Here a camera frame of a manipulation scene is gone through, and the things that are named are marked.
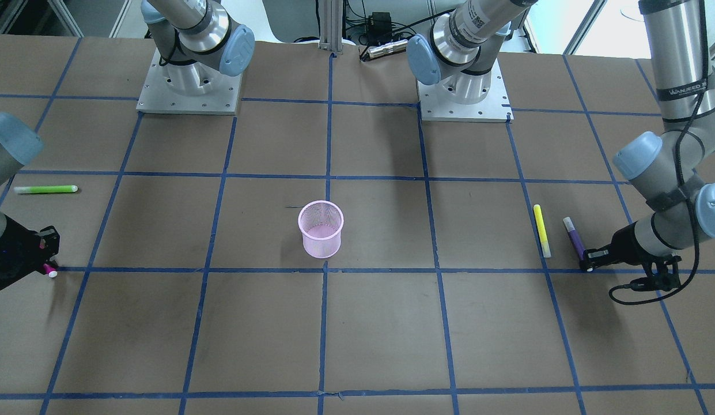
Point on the pink pen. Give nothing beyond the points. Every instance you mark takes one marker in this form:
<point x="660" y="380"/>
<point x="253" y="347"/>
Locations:
<point x="50" y="270"/>

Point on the pink mesh cup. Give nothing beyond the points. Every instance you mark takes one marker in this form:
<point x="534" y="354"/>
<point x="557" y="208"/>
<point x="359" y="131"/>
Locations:
<point x="320" y="223"/>

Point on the black power adapter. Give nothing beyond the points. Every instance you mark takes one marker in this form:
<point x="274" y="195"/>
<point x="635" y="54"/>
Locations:
<point x="379" y="24"/>

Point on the aluminium profile post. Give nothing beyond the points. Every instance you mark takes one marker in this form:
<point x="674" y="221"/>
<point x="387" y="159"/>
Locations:
<point x="331" y="26"/>

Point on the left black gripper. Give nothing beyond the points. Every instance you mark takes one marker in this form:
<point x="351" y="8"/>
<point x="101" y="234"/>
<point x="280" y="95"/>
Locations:
<point x="624" y="240"/>

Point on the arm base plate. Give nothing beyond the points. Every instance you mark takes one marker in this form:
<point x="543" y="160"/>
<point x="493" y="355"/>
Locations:
<point x="467" y="98"/>
<point x="194" y="89"/>

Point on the green pen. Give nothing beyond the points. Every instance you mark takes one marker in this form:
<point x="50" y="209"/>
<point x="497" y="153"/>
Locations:
<point x="36" y="190"/>

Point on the yellow pen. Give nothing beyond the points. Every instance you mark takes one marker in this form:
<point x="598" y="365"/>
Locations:
<point x="542" y="231"/>

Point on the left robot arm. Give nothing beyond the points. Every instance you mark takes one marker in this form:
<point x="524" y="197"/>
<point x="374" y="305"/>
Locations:
<point x="661" y="167"/>

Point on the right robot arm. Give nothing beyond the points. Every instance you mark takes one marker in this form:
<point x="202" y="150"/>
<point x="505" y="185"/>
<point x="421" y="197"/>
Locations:
<point x="201" y="54"/>

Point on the silver metal connector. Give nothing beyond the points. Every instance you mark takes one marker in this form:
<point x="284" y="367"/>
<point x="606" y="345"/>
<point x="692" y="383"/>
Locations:
<point x="387" y="49"/>

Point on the purple pen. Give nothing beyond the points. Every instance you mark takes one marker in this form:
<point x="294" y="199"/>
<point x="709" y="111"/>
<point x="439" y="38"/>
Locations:
<point x="578" y="246"/>

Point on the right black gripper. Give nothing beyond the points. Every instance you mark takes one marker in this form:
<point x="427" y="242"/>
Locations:
<point x="11" y="253"/>

